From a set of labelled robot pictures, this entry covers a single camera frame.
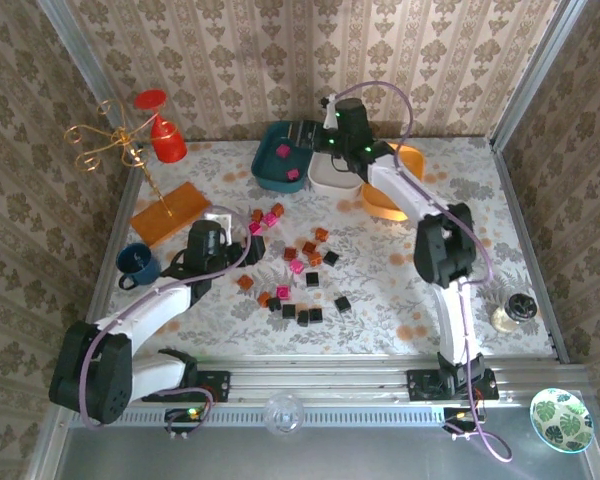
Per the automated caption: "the teal plastic container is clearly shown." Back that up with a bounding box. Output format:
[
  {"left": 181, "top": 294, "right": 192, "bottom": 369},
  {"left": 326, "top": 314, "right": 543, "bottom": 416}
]
[{"left": 250, "top": 120, "right": 315, "bottom": 195}]

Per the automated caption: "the white plastic container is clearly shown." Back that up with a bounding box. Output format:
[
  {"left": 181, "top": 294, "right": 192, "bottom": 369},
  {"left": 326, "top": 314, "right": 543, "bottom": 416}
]
[{"left": 308, "top": 149, "right": 365, "bottom": 204}]

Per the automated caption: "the dark blue mug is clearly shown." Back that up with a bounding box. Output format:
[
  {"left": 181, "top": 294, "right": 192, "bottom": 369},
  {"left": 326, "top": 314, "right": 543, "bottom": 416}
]
[{"left": 116, "top": 243, "right": 162, "bottom": 291}]

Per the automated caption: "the orange plastic container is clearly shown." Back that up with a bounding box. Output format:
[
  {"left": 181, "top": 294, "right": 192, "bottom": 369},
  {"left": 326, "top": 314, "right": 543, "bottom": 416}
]
[{"left": 362, "top": 142, "right": 427, "bottom": 221}]

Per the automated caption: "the red plastic goblet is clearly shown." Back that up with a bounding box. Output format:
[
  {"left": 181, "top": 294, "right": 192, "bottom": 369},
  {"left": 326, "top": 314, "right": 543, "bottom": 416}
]
[{"left": 133, "top": 88, "right": 188, "bottom": 165}]

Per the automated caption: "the floral table cloth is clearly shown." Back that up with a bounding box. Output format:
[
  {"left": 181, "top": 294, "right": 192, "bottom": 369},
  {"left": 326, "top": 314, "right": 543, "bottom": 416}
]
[{"left": 99, "top": 137, "right": 556, "bottom": 356}]

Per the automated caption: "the clear glass ball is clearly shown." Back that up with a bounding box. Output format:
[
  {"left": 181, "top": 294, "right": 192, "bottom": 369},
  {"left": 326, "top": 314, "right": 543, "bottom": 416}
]
[{"left": 263, "top": 391, "right": 306, "bottom": 435}]

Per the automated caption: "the glass jar black lid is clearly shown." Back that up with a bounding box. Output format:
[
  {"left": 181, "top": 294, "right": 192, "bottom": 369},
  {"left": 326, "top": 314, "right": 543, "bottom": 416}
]
[{"left": 489, "top": 293, "right": 538, "bottom": 335}]

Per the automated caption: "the leaf pattern bowl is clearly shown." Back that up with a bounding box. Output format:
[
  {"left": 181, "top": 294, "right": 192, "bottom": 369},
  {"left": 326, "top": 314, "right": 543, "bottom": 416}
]
[{"left": 529, "top": 387, "right": 595, "bottom": 454}]

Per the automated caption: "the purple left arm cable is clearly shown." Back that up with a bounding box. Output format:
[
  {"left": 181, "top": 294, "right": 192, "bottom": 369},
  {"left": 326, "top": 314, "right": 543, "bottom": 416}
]
[{"left": 79, "top": 204, "right": 254, "bottom": 441}]

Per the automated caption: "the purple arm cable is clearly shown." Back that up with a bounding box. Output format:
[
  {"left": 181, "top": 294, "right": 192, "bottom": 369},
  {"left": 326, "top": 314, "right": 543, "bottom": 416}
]
[
  {"left": 79, "top": 204, "right": 254, "bottom": 441},
  {"left": 324, "top": 80, "right": 514, "bottom": 464}
]

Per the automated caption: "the gold wire stand wooden base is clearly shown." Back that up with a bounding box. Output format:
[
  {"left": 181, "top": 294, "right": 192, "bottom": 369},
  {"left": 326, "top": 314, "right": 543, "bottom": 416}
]
[{"left": 63, "top": 98, "right": 213, "bottom": 249}]

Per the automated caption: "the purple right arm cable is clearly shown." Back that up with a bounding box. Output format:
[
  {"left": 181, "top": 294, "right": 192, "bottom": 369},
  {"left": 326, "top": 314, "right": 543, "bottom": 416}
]
[{"left": 324, "top": 80, "right": 514, "bottom": 464}]

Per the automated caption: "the aluminium table side rail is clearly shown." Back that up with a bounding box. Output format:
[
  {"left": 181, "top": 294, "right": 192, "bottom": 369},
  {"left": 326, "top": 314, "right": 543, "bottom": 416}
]
[
  {"left": 489, "top": 137, "right": 571, "bottom": 366},
  {"left": 72, "top": 144, "right": 149, "bottom": 369}
]

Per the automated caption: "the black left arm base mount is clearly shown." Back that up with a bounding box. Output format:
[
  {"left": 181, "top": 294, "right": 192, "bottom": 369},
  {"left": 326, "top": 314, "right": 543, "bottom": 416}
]
[{"left": 142, "top": 368, "right": 231, "bottom": 404}]

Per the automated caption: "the aluminium front rail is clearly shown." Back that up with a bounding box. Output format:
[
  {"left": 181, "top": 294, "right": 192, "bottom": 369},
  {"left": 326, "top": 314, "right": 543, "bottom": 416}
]
[{"left": 54, "top": 354, "right": 594, "bottom": 406}]

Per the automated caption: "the slotted grey cable duct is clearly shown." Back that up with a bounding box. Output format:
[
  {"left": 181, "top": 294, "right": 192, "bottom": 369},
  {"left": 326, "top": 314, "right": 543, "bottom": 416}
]
[{"left": 69, "top": 403, "right": 449, "bottom": 429}]

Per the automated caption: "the aluminium frame post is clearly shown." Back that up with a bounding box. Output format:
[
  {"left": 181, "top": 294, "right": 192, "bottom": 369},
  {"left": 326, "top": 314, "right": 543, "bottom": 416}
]
[
  {"left": 487, "top": 0, "right": 589, "bottom": 151},
  {"left": 36, "top": 0, "right": 131, "bottom": 139}
]

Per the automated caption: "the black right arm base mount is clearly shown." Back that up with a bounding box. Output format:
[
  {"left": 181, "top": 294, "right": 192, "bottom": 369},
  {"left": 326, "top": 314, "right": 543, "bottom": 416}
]
[{"left": 407, "top": 368, "right": 500, "bottom": 401}]

